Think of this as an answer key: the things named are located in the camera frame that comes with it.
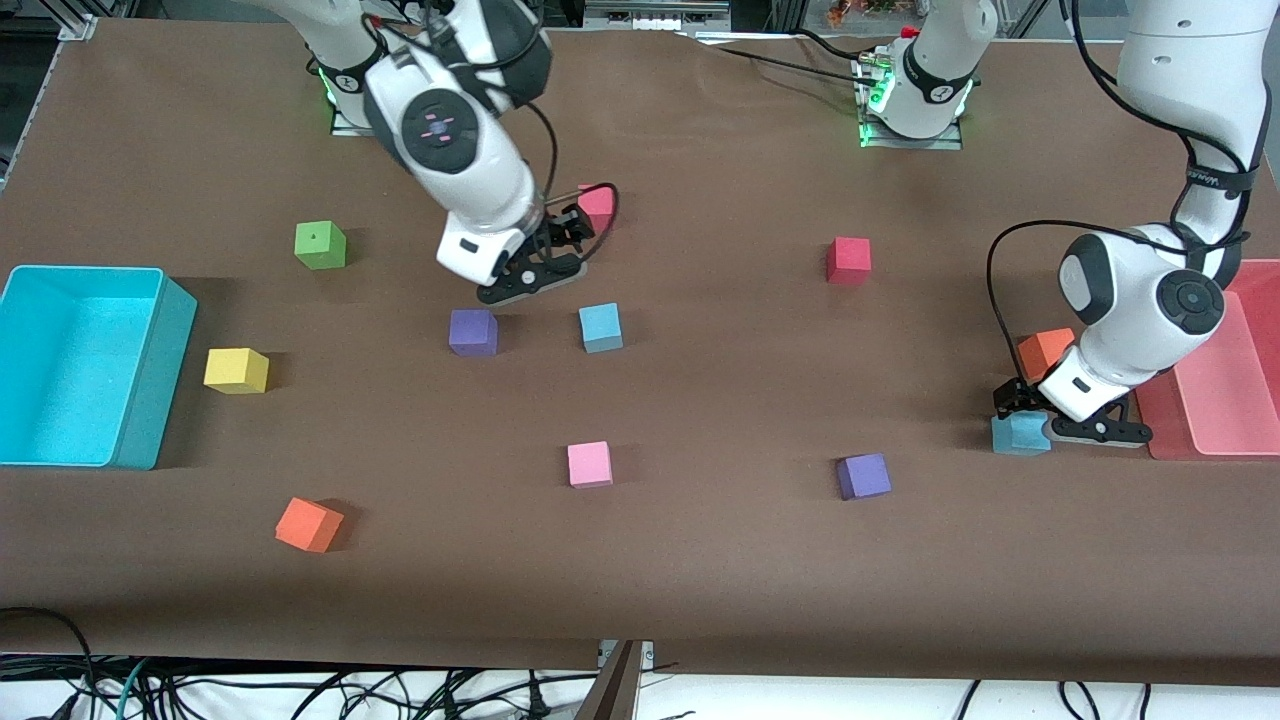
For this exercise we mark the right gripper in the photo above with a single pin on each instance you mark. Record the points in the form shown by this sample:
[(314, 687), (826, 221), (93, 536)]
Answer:
[(562, 230)]

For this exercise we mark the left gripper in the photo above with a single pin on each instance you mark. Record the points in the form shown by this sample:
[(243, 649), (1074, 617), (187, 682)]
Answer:
[(1018, 394)]

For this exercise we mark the light blue foam block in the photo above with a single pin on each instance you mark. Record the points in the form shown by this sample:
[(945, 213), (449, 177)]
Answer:
[(1018, 438), (600, 328)]

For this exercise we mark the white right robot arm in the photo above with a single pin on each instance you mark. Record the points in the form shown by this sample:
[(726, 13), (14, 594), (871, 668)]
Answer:
[(440, 125)]

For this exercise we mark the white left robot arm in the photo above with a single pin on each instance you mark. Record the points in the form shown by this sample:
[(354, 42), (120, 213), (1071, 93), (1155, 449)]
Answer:
[(1170, 60)]

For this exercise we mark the red foam block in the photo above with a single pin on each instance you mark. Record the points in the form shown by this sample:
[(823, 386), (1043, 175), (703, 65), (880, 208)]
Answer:
[(600, 205), (848, 260)]

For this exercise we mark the orange foam block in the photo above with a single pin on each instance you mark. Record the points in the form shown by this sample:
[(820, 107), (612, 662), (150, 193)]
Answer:
[(1040, 352), (308, 525)]

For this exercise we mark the purple foam block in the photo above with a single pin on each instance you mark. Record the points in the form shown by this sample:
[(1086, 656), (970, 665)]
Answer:
[(472, 333), (863, 477)]

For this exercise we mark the pink plastic bin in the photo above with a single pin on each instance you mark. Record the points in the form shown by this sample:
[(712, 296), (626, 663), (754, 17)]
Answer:
[(1220, 410)]

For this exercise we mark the pink foam block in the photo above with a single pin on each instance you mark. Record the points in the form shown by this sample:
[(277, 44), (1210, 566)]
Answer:
[(590, 465)]

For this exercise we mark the grey equipment box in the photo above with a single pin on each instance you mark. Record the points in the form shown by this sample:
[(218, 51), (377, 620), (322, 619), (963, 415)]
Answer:
[(650, 15)]

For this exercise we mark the green foam block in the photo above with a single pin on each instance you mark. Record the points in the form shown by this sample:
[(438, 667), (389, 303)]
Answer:
[(320, 247)]

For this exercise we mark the brown table cover sheet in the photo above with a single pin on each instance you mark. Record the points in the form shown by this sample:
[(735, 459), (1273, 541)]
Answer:
[(700, 560)]

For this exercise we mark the yellow foam block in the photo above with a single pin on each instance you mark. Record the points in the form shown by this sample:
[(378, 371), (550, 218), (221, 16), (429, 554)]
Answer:
[(236, 370)]

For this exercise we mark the colourful packaging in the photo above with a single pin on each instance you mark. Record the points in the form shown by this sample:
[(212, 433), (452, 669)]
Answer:
[(850, 12)]

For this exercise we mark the brown angled bar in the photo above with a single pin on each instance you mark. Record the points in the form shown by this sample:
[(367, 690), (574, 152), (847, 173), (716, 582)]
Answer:
[(612, 695)]

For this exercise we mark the cyan plastic bin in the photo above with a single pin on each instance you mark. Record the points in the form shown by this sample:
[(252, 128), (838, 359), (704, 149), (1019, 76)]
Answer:
[(70, 370)]

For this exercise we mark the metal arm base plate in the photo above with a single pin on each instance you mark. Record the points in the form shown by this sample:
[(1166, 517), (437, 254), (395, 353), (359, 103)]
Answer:
[(345, 128), (950, 143)]

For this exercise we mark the small metal bracket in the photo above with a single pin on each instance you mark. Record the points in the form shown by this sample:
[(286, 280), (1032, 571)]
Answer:
[(648, 652)]

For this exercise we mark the aluminium frame profile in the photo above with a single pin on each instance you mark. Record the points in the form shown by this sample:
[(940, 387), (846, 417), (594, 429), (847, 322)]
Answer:
[(80, 27)]

